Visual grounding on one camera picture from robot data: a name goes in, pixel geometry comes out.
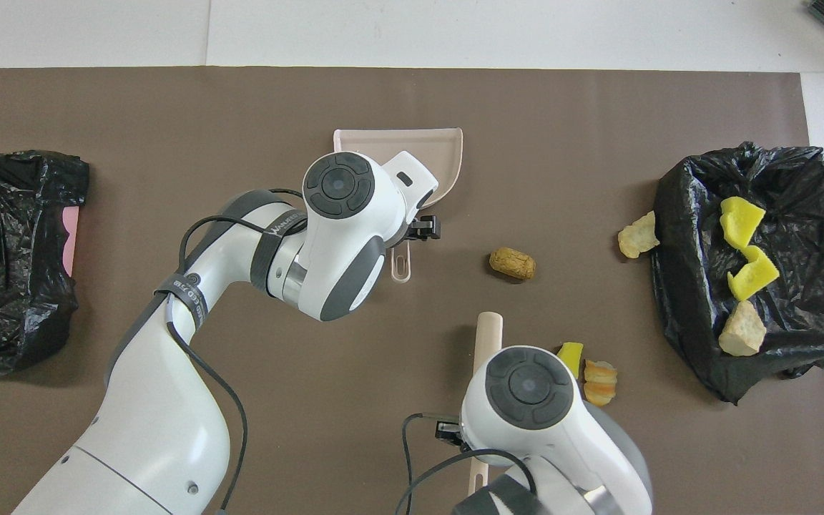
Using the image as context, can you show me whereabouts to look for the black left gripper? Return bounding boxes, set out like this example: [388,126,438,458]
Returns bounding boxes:
[402,216,443,248]

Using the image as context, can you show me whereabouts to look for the pink plastic dustpan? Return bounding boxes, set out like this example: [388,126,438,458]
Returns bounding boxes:
[333,128,464,284]

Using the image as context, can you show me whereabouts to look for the brown fried nugget toy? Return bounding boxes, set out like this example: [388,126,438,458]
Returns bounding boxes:
[489,247,536,281]

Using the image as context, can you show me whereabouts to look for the pink hand brush black bristles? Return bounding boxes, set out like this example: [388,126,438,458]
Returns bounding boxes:
[468,311,504,498]

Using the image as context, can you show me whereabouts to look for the small yellow sponge piece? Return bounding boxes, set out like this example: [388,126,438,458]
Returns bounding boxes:
[557,342,585,378]

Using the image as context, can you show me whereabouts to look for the striped croissant toy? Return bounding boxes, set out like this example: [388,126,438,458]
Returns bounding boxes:
[583,360,618,407]

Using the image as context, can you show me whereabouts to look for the beige dumpling toy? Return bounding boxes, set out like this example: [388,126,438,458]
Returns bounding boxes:
[617,210,661,259]

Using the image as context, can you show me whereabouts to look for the large yellow sponge piece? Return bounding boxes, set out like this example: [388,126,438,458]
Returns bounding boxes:
[720,197,767,251]

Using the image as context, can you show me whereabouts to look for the beige bread chunk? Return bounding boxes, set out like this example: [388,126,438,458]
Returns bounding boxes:
[718,300,767,357]

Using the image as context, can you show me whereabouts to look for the notched yellow sponge piece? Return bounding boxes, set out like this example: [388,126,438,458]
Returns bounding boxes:
[727,245,780,302]

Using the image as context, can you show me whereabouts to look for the pink plastic bin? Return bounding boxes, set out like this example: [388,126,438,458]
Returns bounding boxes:
[62,207,81,277]

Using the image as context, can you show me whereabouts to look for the black bag lined bin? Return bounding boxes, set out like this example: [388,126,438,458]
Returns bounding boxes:
[652,142,824,405]

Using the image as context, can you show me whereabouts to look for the black trash bag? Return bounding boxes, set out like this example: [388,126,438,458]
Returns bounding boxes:
[0,150,91,374]

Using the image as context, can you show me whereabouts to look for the brown table mat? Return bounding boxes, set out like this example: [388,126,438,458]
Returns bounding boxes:
[0,67,824,515]

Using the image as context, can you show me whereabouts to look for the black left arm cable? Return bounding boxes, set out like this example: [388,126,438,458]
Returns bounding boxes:
[167,188,307,515]

